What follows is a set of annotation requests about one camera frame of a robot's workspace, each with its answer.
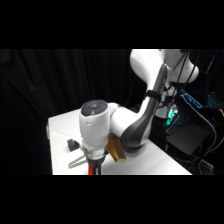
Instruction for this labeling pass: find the laptop with blue lights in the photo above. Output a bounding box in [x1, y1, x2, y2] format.
[180, 87, 224, 112]

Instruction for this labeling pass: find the black curtain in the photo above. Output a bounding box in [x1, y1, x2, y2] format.
[0, 49, 224, 175]

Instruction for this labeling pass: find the yellow cable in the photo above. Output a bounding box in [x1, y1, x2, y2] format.
[209, 108, 224, 154]

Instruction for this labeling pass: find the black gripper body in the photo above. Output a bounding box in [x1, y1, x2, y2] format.
[85, 158, 106, 175]

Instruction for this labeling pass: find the black equipment case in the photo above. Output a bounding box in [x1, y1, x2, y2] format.
[165, 115, 212, 157]

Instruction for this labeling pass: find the brown wooden block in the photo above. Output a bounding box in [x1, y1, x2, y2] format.
[107, 132, 128, 164]

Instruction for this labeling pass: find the small black box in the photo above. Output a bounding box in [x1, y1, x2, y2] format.
[66, 137, 80, 152]

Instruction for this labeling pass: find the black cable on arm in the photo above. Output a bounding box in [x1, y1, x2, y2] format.
[159, 49, 203, 113]

